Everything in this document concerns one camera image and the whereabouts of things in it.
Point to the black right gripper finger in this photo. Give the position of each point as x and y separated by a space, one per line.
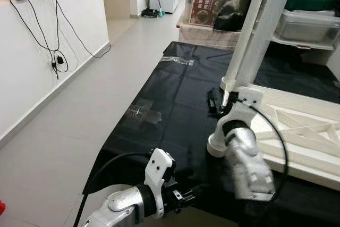
212 101

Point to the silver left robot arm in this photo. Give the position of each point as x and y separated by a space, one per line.
119 206

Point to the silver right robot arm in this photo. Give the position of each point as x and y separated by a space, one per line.
247 163

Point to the black tablecloth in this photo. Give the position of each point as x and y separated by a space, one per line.
175 110

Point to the clear tape piece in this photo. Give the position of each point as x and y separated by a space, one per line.
143 112
178 60

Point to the beige cloth covered bench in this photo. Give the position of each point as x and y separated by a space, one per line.
207 38

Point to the black plastic bag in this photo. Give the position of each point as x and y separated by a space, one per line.
234 17

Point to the red printed package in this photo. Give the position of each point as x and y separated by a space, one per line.
204 11

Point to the clear plastic storage container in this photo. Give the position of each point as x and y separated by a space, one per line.
313 27

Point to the black power adapter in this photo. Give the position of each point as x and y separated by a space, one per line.
60 59

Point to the red plastic stool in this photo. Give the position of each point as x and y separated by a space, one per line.
2 207

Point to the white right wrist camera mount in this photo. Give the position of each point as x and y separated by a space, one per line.
249 97

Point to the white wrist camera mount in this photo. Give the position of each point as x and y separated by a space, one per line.
158 171
249 97

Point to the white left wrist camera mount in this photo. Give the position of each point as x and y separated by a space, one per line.
158 171

